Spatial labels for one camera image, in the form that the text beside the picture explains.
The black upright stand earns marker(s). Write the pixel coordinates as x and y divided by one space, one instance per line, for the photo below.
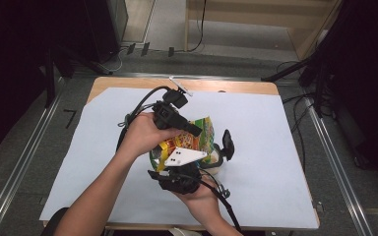
50 82

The person's left hand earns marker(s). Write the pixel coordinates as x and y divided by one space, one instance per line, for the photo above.
142 136

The clear plastic jar black lid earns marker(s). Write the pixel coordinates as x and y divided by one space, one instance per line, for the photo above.
228 144

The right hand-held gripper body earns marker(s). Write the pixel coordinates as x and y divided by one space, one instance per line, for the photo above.
180 180

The black tripod stand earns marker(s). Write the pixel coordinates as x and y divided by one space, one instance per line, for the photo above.
318 82

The person's right hand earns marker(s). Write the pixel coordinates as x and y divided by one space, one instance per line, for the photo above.
205 203

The black cabinet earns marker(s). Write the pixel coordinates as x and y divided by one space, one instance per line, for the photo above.
101 29

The black curtain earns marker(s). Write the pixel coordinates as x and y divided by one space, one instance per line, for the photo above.
367 65
13 65

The white cloth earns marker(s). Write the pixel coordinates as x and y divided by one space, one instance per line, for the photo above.
183 232

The small black floor marker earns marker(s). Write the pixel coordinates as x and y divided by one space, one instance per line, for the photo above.
131 48
145 48
171 51

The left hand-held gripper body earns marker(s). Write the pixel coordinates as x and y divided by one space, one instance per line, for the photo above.
165 114

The light blue table mat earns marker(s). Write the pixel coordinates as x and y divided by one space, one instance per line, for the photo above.
259 183

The light wooden shelf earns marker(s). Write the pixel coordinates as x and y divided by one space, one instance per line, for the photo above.
242 20

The metal floor rail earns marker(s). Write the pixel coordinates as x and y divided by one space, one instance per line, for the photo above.
19 157
338 164

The yellow green refill pouch bag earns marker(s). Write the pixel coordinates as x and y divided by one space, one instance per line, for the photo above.
200 134

